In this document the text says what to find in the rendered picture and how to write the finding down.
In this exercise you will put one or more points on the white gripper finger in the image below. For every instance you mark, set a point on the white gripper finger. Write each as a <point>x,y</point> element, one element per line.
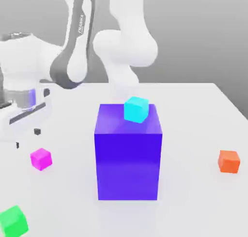
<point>17,145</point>
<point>37,131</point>

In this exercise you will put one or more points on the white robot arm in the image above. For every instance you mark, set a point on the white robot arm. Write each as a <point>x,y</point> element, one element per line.
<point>126,47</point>

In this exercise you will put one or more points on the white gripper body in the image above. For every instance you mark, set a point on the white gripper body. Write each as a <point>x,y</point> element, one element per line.
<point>23,122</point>

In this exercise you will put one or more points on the small cyan cube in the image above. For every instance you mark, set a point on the small cyan cube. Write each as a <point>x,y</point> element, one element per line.
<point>135,110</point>

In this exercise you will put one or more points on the large purple box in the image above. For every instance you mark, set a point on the large purple box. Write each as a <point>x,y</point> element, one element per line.
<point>127,159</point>

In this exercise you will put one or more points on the small orange cube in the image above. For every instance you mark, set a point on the small orange cube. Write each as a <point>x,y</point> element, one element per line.
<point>229,161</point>

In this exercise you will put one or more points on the small magenta cube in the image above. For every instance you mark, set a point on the small magenta cube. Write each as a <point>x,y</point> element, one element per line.
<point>41,159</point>

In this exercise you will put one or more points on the small green cube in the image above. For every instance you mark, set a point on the small green cube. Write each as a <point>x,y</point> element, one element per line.
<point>12,222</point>

